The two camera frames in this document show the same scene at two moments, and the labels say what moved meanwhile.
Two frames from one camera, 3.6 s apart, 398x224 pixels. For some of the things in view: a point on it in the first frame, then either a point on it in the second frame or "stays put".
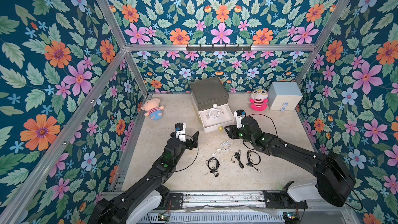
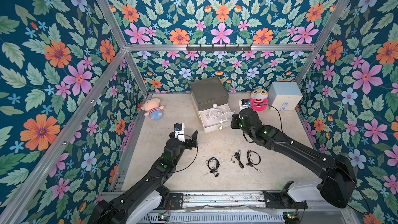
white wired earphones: (214, 113) stays put
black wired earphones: (253, 158) stays put
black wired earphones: (213, 164) stays put
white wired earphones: (225, 146) to (226, 116)
